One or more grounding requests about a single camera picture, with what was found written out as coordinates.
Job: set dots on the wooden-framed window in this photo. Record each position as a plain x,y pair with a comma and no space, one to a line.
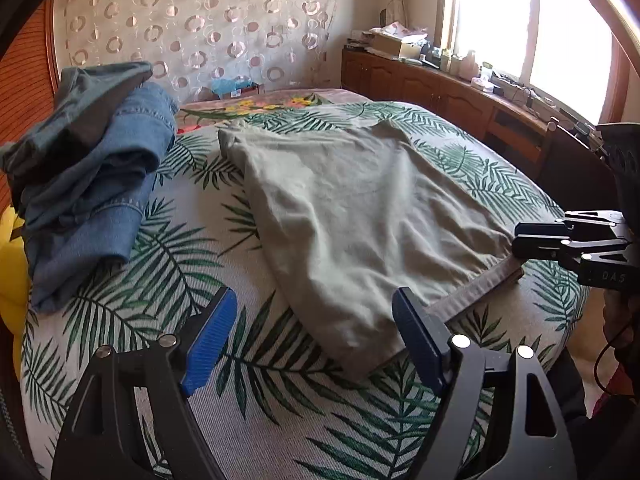
500,10

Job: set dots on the grey-green pants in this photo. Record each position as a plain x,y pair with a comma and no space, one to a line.
75,105

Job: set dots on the khaki pants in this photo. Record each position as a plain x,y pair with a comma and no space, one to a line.
360,220

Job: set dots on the cardboard box with blue cloth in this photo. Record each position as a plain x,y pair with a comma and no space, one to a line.
235,88

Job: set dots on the floral blanket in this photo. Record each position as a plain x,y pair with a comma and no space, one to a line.
240,107

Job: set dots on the wooden slatted wardrobe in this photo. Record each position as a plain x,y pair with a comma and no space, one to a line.
30,85

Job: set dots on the long wooden cabinet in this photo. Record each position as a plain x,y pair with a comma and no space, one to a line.
425,85

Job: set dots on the bed with palm-leaf sheet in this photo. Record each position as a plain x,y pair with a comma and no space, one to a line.
280,400

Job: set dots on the person's right hand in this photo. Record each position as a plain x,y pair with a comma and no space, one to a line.
620,320

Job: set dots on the blue denim jeans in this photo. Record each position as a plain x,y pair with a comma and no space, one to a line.
100,200

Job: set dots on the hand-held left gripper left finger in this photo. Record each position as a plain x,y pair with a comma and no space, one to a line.
207,345

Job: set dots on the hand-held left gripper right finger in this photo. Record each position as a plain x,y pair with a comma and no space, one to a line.
415,340

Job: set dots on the plain cardboard box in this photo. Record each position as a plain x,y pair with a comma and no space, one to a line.
390,45

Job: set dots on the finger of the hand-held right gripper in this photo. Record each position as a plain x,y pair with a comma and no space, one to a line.
565,227
555,251

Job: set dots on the yellow plush toy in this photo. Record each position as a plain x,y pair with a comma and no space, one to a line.
12,280

